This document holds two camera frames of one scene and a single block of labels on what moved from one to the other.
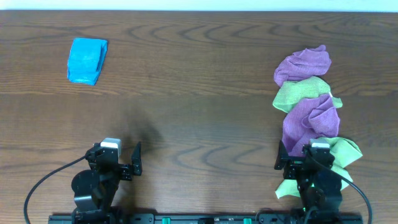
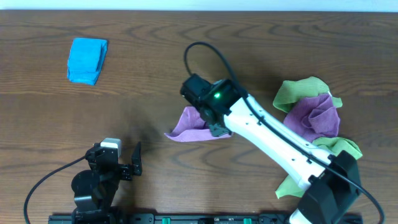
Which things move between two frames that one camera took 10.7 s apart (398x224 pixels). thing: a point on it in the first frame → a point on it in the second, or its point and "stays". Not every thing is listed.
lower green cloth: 344,151 stays
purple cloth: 303,64 → 190,127
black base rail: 259,218 stays
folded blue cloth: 85,60 stays
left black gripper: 123,170 stays
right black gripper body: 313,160 → 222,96
